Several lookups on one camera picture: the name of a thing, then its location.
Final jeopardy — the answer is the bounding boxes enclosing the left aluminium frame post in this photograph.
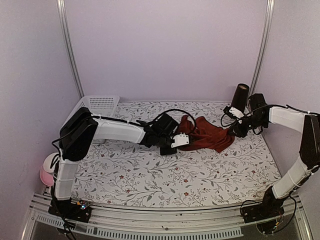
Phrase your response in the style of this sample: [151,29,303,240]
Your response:
[56,0,85,98]

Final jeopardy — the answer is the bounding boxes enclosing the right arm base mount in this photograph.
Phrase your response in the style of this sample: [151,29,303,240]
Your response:
[240,191,285,223]

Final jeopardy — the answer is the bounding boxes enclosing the pink plate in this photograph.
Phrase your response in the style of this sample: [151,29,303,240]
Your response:
[39,166,54,187]

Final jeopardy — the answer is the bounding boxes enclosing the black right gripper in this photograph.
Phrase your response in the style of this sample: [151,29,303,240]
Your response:
[227,113,268,138]

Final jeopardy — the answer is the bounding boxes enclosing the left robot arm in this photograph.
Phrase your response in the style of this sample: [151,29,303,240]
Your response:
[53,107,179,217]

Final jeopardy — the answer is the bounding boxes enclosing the white plastic basket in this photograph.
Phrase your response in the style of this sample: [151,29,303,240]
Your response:
[63,95,120,124]

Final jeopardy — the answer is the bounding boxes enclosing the dark red towel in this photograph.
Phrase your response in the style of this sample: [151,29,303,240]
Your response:
[176,115,235,153]

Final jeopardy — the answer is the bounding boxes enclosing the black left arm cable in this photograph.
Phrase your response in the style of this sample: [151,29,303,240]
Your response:
[149,108,197,137]

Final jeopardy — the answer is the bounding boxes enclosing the front aluminium rail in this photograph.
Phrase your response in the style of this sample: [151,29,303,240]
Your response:
[21,193,313,240]

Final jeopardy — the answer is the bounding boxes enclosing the right aluminium frame post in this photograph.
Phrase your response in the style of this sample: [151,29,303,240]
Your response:
[249,0,275,96]

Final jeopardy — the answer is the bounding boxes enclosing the black cylinder cup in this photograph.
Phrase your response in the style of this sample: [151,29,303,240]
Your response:
[231,83,250,113]

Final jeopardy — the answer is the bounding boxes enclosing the white bowl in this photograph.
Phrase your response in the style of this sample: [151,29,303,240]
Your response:
[42,152,59,174]

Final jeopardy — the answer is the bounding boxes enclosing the aluminium frame post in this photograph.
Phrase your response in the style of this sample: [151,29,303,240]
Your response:
[56,0,85,98]
[249,0,275,96]

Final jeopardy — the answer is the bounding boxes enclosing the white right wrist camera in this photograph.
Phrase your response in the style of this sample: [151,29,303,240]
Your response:
[223,106,244,120]

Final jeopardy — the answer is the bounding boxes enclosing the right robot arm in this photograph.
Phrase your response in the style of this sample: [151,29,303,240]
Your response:
[224,93,320,218]

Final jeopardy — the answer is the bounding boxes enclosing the floral tablecloth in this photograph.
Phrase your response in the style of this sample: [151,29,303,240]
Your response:
[59,100,286,208]

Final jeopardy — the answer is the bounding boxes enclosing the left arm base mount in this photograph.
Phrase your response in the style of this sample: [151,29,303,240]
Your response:
[48,199,92,223]

